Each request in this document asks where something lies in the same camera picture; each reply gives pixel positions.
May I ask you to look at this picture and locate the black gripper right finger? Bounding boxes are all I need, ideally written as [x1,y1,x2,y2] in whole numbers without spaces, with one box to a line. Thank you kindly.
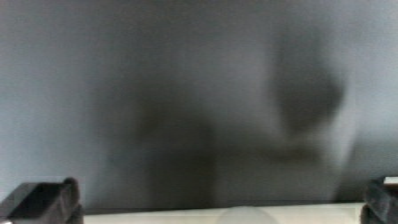
[361,176,398,224]

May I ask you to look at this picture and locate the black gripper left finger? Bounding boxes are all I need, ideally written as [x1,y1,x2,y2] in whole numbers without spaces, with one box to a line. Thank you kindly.
[0,178,84,224]

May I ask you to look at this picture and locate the white cabinet body box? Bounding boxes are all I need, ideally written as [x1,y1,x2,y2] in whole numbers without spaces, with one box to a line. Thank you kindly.
[84,203,363,224]

